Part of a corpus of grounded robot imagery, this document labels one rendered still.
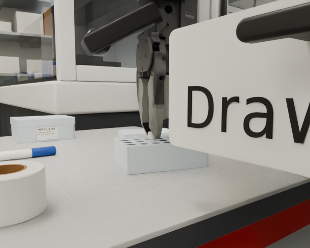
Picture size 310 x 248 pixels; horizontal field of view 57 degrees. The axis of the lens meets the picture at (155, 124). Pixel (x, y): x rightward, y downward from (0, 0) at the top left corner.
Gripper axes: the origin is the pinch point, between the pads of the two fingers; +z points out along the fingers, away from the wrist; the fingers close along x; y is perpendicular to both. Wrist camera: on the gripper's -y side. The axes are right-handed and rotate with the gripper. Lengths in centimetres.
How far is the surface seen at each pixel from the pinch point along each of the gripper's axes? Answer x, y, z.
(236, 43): -23.1, -0.8, -9.1
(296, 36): -29.2, -1.4, -8.4
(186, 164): -5.1, 4.1, 4.7
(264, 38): -28.5, -2.8, -8.4
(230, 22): -22.6, -1.0, -10.7
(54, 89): 50, -13, -6
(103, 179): -6.2, -8.0, 5.4
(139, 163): -5.1, -3.1, 4.0
